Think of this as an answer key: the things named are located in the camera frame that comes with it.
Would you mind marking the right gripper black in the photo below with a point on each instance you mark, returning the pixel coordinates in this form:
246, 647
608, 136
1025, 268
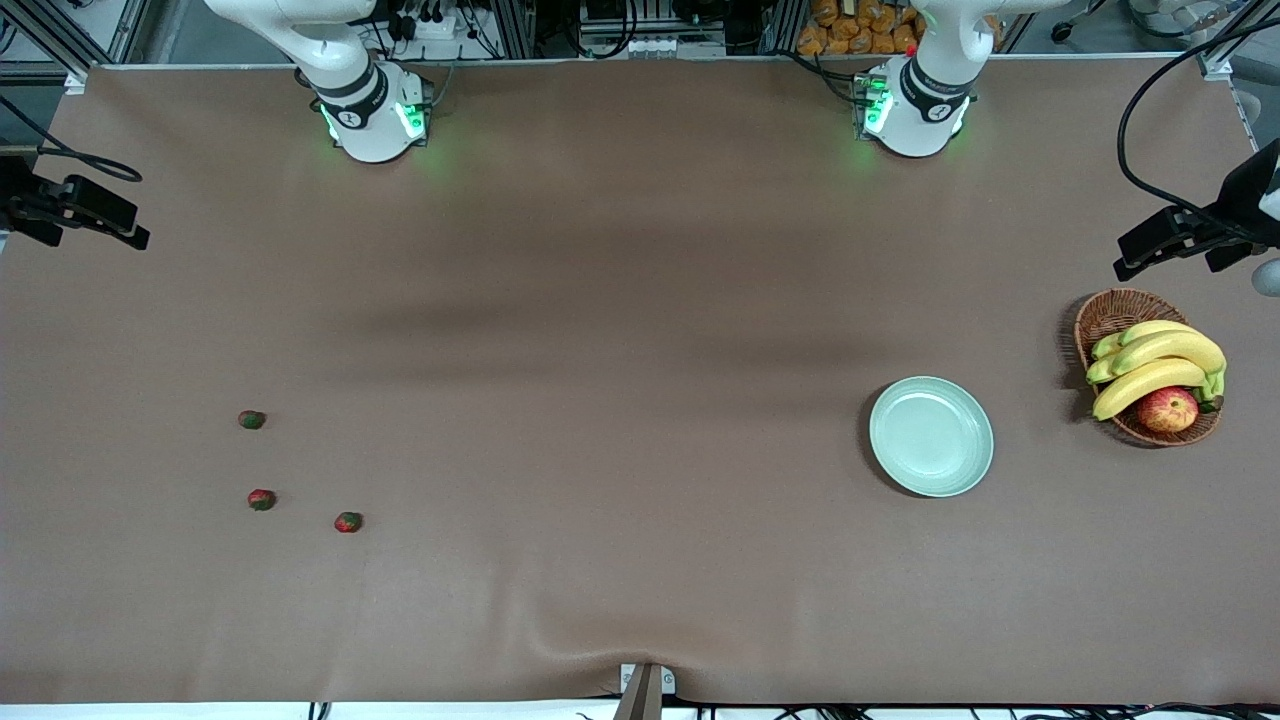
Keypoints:
14, 197

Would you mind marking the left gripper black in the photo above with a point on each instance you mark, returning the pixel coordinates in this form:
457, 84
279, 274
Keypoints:
1243, 192

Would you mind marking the red strawberry with green leaves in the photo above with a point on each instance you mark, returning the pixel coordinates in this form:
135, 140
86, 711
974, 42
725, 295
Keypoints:
252, 420
348, 522
261, 499

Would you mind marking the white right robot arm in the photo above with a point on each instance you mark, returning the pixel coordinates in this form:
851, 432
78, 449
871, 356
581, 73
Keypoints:
365, 110

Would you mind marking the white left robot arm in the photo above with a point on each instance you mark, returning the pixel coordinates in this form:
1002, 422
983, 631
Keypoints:
925, 110

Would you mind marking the pale green round plate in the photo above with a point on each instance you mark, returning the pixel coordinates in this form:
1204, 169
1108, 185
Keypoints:
931, 437

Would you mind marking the yellow banana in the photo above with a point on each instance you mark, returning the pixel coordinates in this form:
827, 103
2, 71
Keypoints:
1170, 346
1150, 328
1145, 386

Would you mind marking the brown wicker basket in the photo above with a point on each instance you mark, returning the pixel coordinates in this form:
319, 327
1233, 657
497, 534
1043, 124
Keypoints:
1115, 310

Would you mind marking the greenish banana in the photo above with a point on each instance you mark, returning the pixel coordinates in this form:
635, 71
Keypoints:
1105, 346
1100, 370

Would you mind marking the red yellow apple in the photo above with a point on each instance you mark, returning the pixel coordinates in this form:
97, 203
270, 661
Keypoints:
1167, 410

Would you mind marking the bag of orange pastries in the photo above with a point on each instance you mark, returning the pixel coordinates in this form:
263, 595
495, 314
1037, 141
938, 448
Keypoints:
850, 30

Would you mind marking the white power strip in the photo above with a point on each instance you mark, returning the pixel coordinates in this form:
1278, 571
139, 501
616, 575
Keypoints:
428, 27

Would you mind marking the white connector strip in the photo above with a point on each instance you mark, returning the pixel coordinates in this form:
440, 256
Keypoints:
675, 47

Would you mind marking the large table cover sheet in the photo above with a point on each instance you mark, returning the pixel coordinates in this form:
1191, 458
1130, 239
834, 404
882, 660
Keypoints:
600, 580

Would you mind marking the aluminium frame post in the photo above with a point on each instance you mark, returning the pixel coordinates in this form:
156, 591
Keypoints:
515, 25
785, 25

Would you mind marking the metal bracket with post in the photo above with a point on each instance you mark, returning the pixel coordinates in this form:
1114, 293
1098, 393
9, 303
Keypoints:
643, 690

